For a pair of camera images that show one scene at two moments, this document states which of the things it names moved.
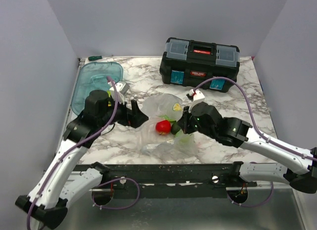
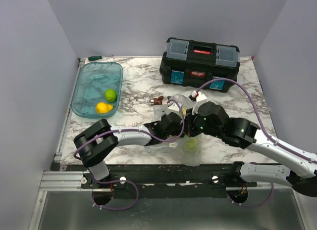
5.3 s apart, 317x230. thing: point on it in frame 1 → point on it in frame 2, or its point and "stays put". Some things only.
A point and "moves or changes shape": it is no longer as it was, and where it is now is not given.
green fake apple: [184, 140] → [191, 144]
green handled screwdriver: [94, 58] stays put
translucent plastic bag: [161, 107] moves or changes shape
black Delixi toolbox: [190, 63] stays put
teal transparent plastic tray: [92, 76] stays put
